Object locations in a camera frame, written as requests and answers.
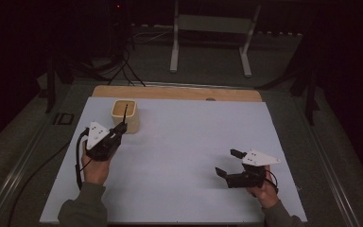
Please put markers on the white table mat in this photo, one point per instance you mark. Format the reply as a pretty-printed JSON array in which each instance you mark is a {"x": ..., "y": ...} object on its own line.
[{"x": 176, "y": 151}]

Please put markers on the thin grey brush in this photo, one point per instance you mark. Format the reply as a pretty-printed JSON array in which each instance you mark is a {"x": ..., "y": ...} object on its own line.
[{"x": 125, "y": 113}]

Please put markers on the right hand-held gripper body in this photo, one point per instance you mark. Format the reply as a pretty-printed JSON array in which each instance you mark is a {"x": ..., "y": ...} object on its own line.
[{"x": 249, "y": 176}]

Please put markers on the black stand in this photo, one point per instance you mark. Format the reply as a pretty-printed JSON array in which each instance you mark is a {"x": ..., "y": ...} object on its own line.
[
  {"x": 52, "y": 85},
  {"x": 307, "y": 91}
]

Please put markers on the person's left hand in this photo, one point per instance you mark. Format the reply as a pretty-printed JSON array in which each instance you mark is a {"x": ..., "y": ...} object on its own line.
[{"x": 95, "y": 171}]

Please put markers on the white metal stand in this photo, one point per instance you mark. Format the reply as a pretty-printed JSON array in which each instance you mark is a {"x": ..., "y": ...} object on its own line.
[{"x": 214, "y": 23}]

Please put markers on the beige cup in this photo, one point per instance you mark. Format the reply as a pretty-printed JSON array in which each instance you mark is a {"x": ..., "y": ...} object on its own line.
[{"x": 132, "y": 123}]

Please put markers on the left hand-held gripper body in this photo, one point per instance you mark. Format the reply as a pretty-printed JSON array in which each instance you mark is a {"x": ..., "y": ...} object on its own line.
[{"x": 102, "y": 146}]

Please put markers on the person's right hand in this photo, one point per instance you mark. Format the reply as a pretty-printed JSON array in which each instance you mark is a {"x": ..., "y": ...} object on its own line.
[{"x": 264, "y": 195}]

